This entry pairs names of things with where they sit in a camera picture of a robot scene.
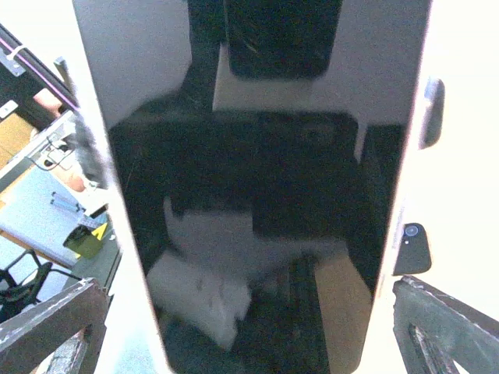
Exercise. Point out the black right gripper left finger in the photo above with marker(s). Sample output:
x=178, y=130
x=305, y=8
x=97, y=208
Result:
x=70, y=324

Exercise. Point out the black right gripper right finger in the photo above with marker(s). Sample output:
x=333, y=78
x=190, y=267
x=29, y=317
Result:
x=435, y=331

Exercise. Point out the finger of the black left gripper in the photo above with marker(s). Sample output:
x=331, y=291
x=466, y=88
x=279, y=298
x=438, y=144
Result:
x=434, y=96

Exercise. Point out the phone with black screen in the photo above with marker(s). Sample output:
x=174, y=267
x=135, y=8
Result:
x=256, y=144

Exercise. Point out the black phone in black case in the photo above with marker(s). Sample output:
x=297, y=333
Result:
x=414, y=253

